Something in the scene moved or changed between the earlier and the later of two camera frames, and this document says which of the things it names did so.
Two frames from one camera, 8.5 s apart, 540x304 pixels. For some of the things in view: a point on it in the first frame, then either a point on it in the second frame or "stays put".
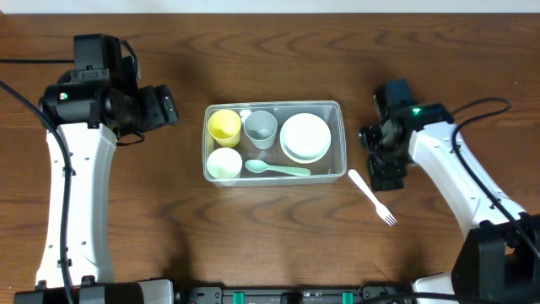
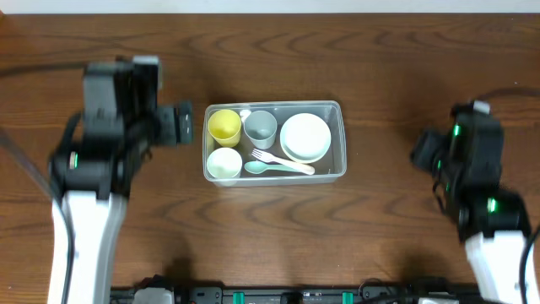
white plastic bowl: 305,138 stays put
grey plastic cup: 261,127 stays put
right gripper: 386,171 to 471,122
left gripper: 164,105 to 124,78
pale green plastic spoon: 259,166 stays put
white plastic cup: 224,163 stays put
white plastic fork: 381,211 to 269,158
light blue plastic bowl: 305,148 stays put
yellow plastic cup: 224,127 stays put
